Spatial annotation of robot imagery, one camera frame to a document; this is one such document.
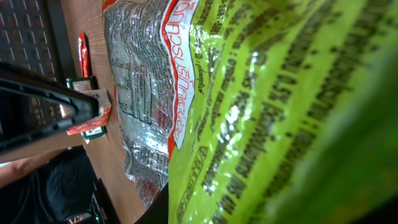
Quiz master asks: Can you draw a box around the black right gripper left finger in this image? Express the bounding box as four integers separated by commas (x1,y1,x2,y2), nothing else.
1,62,99,154

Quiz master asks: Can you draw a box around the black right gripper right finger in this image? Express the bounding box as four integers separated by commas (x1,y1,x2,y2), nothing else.
134,184,169,224

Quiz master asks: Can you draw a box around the green white box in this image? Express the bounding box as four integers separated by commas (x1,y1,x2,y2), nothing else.
66,76,106,144

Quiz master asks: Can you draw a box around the green snack bag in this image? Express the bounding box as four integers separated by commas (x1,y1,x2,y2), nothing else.
103,0,397,223

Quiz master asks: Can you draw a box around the orange tissue pack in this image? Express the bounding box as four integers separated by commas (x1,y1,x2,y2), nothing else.
67,88,111,135

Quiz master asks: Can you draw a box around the dark grey plastic basket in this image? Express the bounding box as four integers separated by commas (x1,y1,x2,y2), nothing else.
1,0,76,85

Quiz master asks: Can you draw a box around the person in dark clothes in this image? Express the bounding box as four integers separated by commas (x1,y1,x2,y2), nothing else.
1,146,96,223

